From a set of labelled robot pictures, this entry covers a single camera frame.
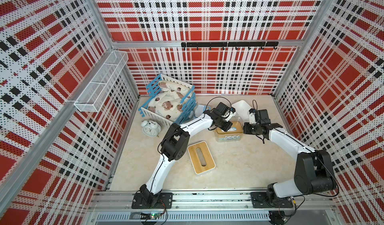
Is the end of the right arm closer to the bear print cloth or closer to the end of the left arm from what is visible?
the end of the left arm

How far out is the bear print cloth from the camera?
1009 mm

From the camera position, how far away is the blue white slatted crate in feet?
3.28

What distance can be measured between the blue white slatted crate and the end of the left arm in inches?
10.2

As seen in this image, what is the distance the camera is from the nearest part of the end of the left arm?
0.74m

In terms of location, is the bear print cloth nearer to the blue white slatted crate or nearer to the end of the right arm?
the blue white slatted crate

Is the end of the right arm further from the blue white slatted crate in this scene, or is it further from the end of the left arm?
the blue white slatted crate

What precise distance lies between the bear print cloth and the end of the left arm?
0.91 feet
